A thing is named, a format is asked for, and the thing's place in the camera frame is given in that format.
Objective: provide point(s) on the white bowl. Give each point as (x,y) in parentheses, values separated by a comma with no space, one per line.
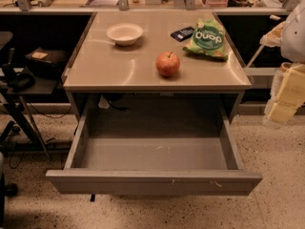
(124,34)

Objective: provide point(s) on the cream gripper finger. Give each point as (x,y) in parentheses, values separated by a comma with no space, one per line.
(287,96)
(273,37)

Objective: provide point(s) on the green chip bag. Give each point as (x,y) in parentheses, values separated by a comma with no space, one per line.
(208,39)

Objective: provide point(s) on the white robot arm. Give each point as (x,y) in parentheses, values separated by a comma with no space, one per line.
(293,35)

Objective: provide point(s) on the open grey top drawer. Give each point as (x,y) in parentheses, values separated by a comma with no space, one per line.
(154,145)

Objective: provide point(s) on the black bag with label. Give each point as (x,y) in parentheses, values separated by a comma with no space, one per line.
(47,64)

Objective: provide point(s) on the black headphones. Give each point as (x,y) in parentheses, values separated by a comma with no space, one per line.
(17,81)

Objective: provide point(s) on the red apple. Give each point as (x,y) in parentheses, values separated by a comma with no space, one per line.
(167,63)

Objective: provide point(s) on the black side table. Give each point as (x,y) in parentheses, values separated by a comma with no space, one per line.
(15,103)

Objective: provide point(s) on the roll of tape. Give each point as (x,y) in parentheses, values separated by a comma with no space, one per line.
(285,66)

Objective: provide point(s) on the black remote control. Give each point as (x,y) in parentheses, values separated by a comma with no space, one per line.
(182,34)

